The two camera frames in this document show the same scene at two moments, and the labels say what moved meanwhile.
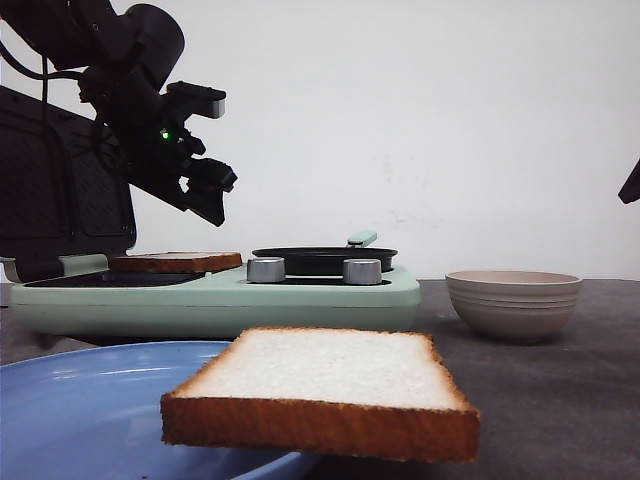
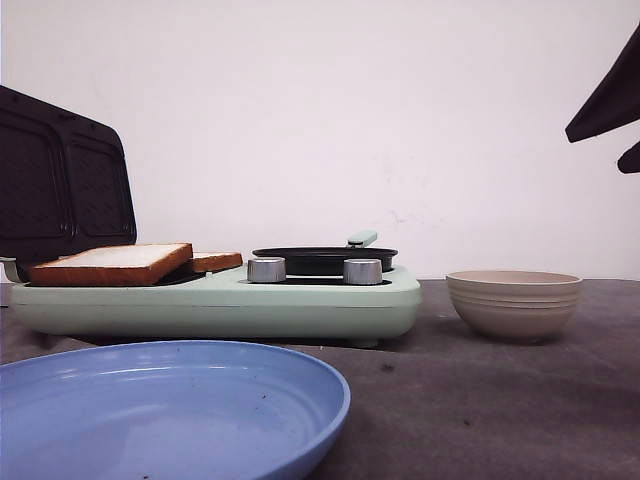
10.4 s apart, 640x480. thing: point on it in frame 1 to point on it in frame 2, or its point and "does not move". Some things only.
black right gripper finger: x=630 y=189 to x=615 y=101
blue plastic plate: x=96 y=414 does not move
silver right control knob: x=362 y=271 does not move
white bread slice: x=357 y=392 to x=129 y=265
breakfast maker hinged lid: x=64 y=190 does not move
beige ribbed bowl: x=513 y=306 does not move
